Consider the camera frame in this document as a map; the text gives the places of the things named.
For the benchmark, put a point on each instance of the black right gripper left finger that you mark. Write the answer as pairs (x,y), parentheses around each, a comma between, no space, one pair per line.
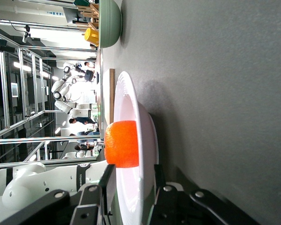
(91,204)

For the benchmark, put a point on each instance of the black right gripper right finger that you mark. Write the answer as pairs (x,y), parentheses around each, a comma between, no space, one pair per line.
(168,204)

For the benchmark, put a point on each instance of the white round plate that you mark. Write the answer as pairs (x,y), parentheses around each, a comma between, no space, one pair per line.
(131,182)

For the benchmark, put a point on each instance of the orange fruit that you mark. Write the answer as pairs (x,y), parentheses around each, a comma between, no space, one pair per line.
(121,144)

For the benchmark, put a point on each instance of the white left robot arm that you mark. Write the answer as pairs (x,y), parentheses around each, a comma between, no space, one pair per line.
(37,180)

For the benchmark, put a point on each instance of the person in dark shirt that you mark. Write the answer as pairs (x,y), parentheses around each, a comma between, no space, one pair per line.
(83,120)

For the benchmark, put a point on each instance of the wooden cutting board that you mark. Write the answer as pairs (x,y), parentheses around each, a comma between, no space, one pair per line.
(111,93)

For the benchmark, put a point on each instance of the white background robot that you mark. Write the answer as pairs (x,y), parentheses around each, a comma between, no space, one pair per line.
(63,93)

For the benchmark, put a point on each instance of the yellow cup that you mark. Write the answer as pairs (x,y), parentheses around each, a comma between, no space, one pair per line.
(91,37)

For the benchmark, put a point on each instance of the light green bowl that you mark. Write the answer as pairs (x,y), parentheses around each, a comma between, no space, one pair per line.
(110,23)

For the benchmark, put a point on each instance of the wooden peg drying rack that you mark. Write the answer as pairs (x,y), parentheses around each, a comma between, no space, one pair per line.
(89,14)

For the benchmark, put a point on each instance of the aluminium frame structure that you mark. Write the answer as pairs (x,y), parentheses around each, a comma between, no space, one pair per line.
(23,82)

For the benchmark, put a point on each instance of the mounted background camera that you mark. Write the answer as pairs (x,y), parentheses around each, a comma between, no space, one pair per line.
(26,32)

